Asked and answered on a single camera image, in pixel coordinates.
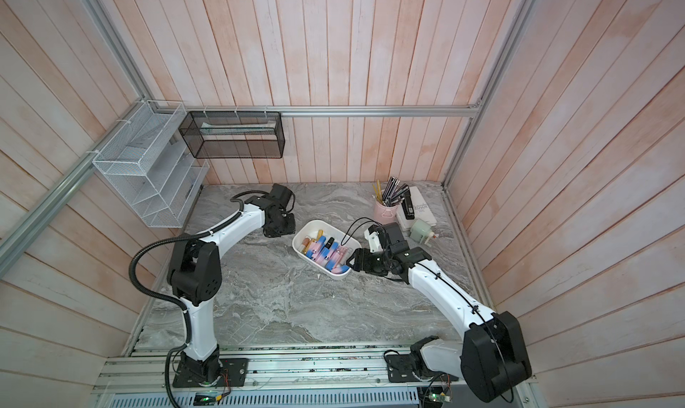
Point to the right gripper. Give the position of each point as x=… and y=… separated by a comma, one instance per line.
x=361, y=259

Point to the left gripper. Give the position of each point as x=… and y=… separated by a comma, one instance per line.
x=290, y=229

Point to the pink bear lip gloss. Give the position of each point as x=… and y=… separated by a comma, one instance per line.
x=341, y=254

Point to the pink blue lipstick tall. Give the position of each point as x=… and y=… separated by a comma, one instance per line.
x=329, y=261

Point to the white storage box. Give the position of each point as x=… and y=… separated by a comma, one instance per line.
x=310, y=230

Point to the pink blue lipstick sideways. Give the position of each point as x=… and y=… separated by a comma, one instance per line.
x=316, y=247

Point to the gold lipstick tube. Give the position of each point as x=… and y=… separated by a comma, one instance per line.
x=307, y=243

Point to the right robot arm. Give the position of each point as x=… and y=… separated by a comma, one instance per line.
x=490, y=356

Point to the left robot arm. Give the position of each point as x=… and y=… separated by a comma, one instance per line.
x=195, y=276

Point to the pink pen cup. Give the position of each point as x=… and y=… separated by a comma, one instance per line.
x=384, y=214

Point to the green pencil sharpener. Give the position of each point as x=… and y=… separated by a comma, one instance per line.
x=422, y=233

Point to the black stapler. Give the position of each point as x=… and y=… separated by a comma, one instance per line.
x=407, y=205

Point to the white book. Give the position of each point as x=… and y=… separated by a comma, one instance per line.
x=421, y=211

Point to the black mesh basket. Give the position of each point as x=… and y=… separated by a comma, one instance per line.
x=234, y=134

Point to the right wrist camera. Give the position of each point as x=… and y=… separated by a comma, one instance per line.
x=373, y=238

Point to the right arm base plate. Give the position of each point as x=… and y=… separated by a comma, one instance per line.
x=414, y=368

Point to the white wire shelf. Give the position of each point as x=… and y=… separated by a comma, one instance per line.
x=150, y=166

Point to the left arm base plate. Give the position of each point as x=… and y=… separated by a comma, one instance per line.
x=215, y=372

